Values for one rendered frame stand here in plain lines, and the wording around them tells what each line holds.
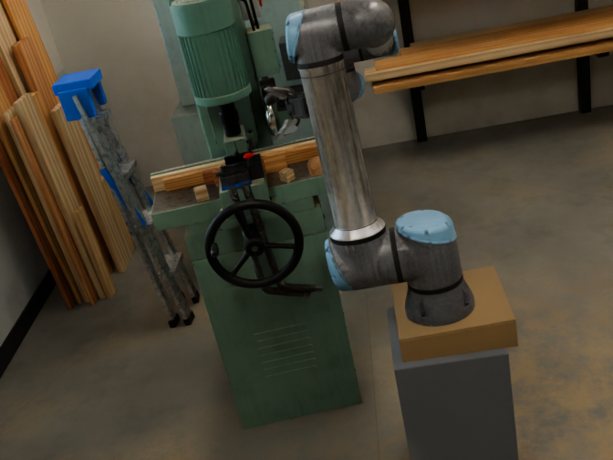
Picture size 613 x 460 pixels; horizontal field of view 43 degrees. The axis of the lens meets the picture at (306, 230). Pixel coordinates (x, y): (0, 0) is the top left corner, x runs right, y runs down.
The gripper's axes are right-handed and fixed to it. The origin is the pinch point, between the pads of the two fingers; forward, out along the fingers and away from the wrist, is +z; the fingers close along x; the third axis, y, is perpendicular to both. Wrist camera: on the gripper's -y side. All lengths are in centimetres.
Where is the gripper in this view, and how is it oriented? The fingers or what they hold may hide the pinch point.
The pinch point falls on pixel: (267, 115)
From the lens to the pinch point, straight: 229.9
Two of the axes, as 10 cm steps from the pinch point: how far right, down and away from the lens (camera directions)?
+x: 2.1, 9.3, 2.9
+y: 6.8, 0.8, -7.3
